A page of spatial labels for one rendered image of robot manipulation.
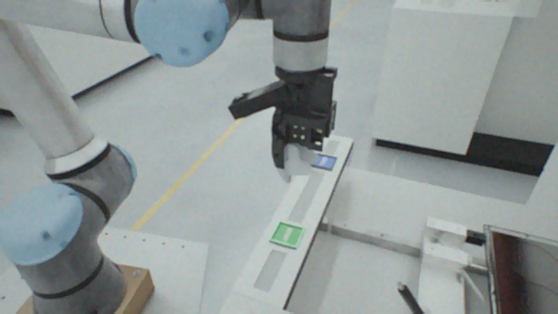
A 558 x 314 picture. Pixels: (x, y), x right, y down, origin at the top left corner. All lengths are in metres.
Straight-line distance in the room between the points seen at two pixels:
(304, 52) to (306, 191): 0.42
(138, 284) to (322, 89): 0.52
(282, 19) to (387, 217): 0.66
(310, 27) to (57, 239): 0.47
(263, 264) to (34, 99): 0.46
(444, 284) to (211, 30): 0.66
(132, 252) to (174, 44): 0.67
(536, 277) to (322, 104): 0.56
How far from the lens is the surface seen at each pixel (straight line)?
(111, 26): 0.41
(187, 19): 0.35
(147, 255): 0.95
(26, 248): 0.67
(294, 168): 0.60
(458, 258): 0.85
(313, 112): 0.54
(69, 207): 0.67
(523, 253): 0.94
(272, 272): 0.69
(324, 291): 0.84
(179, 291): 0.86
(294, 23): 0.49
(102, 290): 0.76
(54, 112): 0.71
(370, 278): 0.88
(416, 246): 0.93
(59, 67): 3.64
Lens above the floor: 1.50
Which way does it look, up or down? 35 degrees down
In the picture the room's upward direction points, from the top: straight up
